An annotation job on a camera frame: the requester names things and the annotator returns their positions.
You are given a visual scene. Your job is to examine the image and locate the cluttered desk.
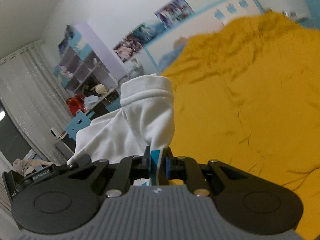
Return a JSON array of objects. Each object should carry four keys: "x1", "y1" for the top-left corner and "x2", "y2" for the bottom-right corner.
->
[{"x1": 55, "y1": 88, "x2": 120, "y2": 159}]

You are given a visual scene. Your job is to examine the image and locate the white sheer curtain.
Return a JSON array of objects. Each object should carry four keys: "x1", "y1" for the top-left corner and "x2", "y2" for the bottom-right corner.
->
[{"x1": 1, "y1": 41, "x2": 72, "y2": 164}]

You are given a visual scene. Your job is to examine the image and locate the anime wall posters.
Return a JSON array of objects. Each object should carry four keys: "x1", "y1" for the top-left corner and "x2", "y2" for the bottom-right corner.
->
[{"x1": 113, "y1": 0, "x2": 194, "y2": 63}]

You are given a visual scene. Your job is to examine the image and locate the red bag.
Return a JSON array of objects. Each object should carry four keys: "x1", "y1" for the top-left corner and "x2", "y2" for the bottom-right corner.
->
[{"x1": 66, "y1": 94, "x2": 86, "y2": 116}]

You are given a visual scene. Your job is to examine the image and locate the blue white bookshelf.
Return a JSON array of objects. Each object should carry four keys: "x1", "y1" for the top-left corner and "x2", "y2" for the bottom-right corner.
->
[{"x1": 53, "y1": 21, "x2": 128, "y2": 93}]

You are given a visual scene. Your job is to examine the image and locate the white printed t-shirt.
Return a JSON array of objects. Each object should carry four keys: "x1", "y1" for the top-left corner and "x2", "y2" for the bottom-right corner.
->
[{"x1": 67, "y1": 74, "x2": 175, "y2": 185}]

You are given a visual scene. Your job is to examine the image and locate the blue pillow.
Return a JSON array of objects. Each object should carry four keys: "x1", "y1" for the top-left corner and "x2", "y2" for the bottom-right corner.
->
[{"x1": 158, "y1": 37, "x2": 188, "y2": 73}]

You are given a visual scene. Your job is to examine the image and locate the blue smiley chair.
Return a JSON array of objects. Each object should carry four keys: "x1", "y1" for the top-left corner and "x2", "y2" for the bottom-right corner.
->
[{"x1": 65, "y1": 112, "x2": 91, "y2": 141}]

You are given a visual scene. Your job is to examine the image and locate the mustard yellow bed cover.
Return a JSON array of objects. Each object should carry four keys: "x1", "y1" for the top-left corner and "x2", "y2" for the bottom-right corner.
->
[{"x1": 163, "y1": 12, "x2": 319, "y2": 239}]

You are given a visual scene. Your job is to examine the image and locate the white blue apple headboard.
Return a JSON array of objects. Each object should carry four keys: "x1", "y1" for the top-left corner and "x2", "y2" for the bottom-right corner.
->
[{"x1": 140, "y1": 0, "x2": 263, "y2": 74}]

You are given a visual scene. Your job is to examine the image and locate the blue bedside table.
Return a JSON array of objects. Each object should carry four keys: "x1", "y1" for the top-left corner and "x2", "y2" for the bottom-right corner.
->
[{"x1": 282, "y1": 11, "x2": 314, "y2": 28}]

